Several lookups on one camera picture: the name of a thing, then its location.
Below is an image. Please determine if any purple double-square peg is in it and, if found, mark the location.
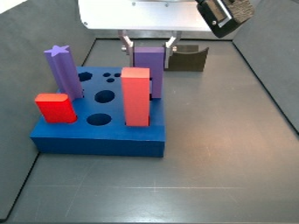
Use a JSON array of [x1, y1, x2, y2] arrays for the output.
[[135, 46, 164, 99]]

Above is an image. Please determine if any black curved stand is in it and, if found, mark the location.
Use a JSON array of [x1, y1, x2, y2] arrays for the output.
[[165, 45, 209, 72]]

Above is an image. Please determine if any blue shape-sorter base block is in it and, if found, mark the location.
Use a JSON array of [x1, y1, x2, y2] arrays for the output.
[[30, 66, 165, 158]]

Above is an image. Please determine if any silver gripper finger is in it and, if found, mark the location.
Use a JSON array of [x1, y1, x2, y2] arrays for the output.
[[164, 31, 183, 67], [117, 30, 135, 66]]

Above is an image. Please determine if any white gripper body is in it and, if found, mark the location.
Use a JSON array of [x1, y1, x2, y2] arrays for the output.
[[78, 0, 211, 32]]

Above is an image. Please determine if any tall red rectangular peg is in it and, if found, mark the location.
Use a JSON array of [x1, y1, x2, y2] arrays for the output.
[[120, 67, 149, 127]]

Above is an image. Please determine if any red rounded peg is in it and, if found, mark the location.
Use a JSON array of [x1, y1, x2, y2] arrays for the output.
[[34, 94, 77, 123]]

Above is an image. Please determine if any purple star-shaped peg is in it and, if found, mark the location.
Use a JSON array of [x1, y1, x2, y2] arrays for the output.
[[44, 45, 82, 101]]

